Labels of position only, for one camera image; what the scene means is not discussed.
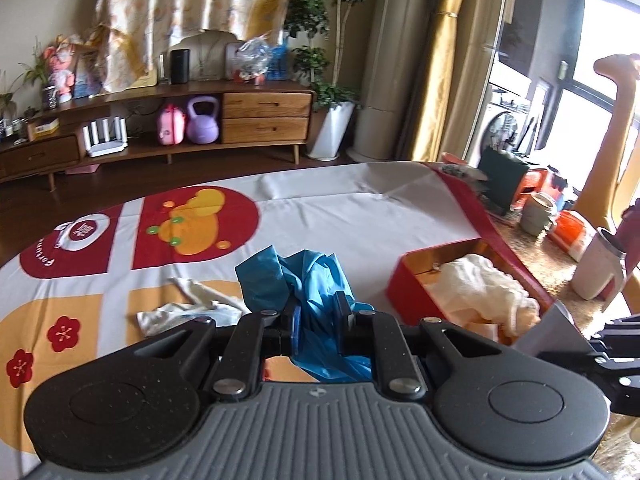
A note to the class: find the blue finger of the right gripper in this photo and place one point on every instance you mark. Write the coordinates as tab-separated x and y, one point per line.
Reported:
611	363

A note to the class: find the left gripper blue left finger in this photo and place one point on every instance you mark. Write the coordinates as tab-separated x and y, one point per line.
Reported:
243	349

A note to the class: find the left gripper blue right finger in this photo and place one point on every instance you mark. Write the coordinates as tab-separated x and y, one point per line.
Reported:
378	337

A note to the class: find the white cotton pad packet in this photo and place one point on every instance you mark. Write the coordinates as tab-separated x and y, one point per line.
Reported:
555	332

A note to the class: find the blue plastic bag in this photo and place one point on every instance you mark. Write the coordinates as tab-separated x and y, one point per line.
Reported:
268	280

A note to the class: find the cream knitted mesh cloth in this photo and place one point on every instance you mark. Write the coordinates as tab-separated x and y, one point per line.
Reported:
474	294

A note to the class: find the white cloth rag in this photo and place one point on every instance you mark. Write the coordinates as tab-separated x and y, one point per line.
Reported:
154	310

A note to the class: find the white tumbler cup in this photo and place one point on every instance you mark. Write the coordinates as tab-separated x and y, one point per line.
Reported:
602	263

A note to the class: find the red tin box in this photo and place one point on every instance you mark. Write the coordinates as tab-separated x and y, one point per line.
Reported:
414	270

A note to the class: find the orange tissue pack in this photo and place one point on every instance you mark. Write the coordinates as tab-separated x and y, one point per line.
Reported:
572	233

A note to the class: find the giraffe figure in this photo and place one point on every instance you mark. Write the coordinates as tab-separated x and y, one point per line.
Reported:
595	202

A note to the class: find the white ceramic mug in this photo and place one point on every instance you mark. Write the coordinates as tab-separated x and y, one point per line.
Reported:
538	212

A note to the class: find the printed white tablecloth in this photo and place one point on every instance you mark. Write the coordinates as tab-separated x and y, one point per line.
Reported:
73	294

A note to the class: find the green orange storage box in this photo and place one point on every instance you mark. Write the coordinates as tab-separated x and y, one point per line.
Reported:
509	179

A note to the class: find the purple kettlebell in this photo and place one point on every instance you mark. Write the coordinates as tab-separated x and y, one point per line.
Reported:
202	128

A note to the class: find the pink toy case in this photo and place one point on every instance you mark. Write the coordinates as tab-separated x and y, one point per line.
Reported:
171	125

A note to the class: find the wooden tv sideboard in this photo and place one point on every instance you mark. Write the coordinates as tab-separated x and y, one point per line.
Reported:
271	114

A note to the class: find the white wifi router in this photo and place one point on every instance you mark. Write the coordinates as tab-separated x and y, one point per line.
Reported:
105	136

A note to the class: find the clear bag of items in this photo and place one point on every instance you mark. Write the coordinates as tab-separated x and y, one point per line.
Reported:
251	61

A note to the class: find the black cylindrical speaker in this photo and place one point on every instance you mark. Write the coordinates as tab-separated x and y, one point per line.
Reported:
179	66

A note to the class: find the potted plant white pot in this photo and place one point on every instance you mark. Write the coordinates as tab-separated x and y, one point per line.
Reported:
317	64

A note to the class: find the pink plush doll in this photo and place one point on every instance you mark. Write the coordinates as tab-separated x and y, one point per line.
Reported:
60	58

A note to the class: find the floral patterned cover cloth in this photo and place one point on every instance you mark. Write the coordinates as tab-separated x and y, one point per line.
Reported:
130	35

